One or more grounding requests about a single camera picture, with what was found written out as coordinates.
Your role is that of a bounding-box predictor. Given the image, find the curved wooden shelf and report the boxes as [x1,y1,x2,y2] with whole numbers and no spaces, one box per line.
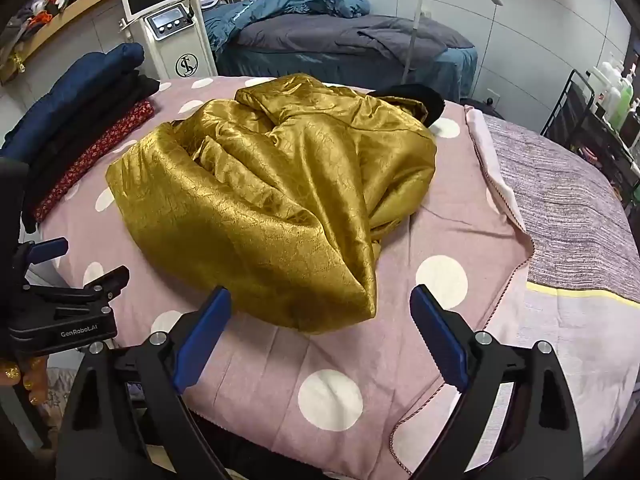
[0,0,203,86]

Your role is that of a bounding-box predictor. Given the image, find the white floor lamp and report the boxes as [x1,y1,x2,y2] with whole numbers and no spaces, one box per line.
[402,0,505,87]

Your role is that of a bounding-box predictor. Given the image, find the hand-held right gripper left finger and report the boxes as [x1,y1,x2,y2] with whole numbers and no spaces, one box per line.
[54,286,233,480]

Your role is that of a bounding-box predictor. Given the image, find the green bottle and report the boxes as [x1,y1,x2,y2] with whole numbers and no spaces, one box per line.
[611,75,637,130]

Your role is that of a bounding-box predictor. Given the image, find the grey striped quilt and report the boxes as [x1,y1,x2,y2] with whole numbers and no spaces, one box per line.
[464,105,640,467]

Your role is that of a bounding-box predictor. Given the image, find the folded black cloth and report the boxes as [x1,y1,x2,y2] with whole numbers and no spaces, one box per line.
[20,72,161,233]

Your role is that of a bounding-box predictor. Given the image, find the folded red floral cloth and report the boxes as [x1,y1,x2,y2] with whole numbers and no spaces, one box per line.
[34,100,155,223]

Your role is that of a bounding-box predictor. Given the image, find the white pump bottle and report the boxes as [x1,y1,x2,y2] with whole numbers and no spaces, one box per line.
[596,61,624,112]

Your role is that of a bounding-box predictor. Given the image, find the folded navy cloth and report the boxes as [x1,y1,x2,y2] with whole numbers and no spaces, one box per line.
[0,42,146,163]

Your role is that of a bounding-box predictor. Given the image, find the teal skirted massage bed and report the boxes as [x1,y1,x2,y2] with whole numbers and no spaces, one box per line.
[215,42,479,105]

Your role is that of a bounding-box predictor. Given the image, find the gold satin jacket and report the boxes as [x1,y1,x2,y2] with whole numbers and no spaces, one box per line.
[105,74,447,335]

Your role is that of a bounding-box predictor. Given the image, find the grey bed cover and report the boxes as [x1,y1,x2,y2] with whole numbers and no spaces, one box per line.
[235,14,468,62]

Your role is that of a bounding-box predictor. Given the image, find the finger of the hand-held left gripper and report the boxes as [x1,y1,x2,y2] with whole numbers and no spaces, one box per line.
[15,237,70,273]
[22,266,131,312]

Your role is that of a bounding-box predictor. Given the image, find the pink polka dot blanket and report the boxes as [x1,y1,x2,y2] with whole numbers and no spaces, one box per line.
[25,76,535,480]

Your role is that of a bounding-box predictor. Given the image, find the blue duvet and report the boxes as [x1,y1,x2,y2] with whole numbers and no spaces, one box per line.
[202,0,372,56]

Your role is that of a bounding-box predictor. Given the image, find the person's left hand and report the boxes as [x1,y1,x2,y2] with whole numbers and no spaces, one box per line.
[0,357,50,407]

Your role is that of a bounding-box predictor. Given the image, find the black wire rack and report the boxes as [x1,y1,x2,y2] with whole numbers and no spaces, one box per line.
[540,69,640,207]

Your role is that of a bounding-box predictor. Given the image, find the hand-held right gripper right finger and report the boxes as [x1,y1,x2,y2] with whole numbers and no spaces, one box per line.
[409,284,586,480]

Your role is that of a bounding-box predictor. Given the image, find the white beauty machine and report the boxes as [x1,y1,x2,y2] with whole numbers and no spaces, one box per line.
[118,0,219,81]

